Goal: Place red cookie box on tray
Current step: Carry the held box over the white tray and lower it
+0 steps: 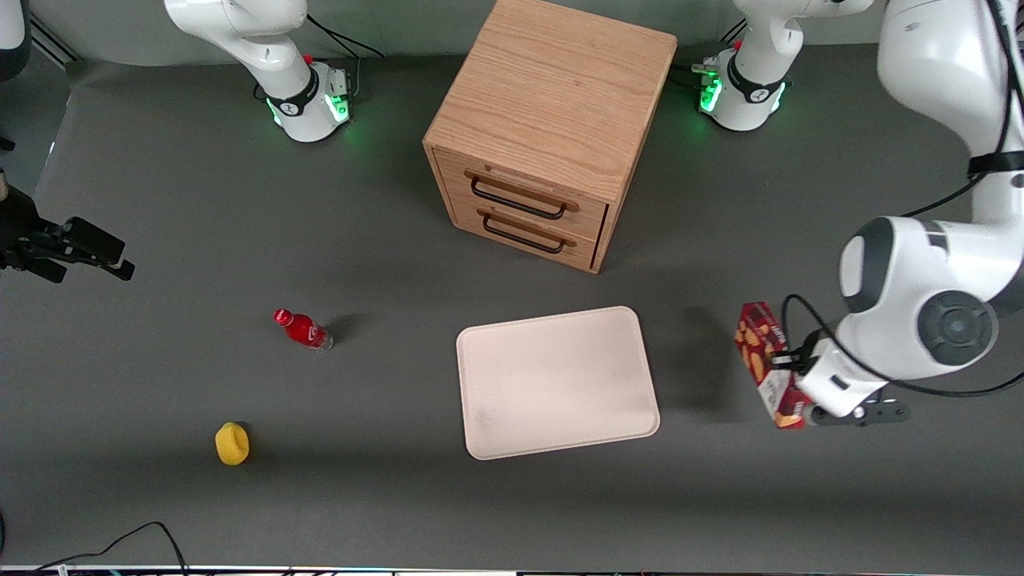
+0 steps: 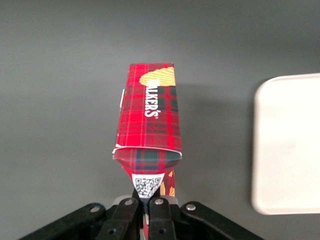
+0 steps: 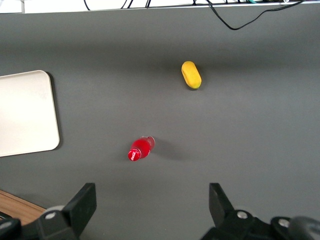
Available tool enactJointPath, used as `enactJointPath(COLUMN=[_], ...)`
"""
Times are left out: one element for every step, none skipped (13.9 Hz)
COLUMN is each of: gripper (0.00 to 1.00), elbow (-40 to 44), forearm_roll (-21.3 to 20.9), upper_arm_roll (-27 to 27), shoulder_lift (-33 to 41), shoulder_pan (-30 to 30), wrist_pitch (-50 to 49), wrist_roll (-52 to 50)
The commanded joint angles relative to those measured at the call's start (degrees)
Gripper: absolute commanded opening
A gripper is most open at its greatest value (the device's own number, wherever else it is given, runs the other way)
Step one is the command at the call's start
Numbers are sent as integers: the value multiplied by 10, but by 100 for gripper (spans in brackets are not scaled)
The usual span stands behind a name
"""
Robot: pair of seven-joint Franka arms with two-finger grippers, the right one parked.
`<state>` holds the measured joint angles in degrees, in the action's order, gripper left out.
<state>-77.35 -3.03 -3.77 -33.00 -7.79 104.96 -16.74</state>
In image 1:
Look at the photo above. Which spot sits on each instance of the yellow sponge toy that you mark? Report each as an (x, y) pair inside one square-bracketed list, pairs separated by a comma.
[(232, 444)]

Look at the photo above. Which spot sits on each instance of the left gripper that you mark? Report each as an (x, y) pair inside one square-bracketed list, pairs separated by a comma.
[(804, 351)]

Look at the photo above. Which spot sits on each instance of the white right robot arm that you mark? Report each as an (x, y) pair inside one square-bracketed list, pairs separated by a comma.
[(240, 24)]

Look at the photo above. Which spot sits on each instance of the cream plastic tray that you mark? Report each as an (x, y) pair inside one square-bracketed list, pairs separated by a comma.
[(556, 384)]

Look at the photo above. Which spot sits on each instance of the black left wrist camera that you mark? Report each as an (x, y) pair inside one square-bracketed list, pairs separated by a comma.
[(812, 346)]

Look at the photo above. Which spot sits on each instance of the red cookie box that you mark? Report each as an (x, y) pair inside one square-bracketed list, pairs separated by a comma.
[(758, 344)]

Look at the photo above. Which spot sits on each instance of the small red soda bottle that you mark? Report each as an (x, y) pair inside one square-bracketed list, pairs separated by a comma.
[(304, 330)]

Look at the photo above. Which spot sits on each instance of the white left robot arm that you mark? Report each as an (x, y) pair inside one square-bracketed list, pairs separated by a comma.
[(944, 264)]

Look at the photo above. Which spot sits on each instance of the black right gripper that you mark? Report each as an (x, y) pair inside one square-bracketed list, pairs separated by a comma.
[(22, 234)]

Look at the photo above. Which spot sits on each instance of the wooden drawer cabinet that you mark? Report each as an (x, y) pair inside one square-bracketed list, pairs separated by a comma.
[(552, 88)]

